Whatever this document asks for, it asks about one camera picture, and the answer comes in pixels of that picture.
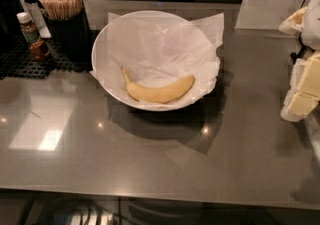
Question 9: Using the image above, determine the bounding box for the yellow banana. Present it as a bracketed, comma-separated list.
[121, 67, 195, 104]

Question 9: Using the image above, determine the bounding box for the white paper liner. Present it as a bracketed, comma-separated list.
[89, 11, 225, 111]

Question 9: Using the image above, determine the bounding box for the small white-capped sauce bottle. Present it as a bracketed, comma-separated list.
[17, 12, 40, 44]

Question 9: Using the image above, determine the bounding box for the white bowl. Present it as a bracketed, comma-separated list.
[90, 10, 218, 113]

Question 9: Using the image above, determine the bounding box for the black chopstick holder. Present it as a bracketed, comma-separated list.
[46, 8, 92, 63]

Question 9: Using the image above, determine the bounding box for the black container at left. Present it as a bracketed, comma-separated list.
[0, 0, 23, 53]

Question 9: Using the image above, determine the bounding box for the small brown sauce bottle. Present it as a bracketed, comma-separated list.
[29, 40, 50, 61]

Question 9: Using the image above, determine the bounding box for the bundle of wooden chopsticks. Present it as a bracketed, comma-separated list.
[39, 0, 83, 20]

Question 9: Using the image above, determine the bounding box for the white flat packet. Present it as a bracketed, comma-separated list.
[20, 0, 51, 39]

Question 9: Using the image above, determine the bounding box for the black grid mat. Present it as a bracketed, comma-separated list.
[0, 34, 92, 79]

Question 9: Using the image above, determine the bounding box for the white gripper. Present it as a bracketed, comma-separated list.
[279, 0, 320, 122]

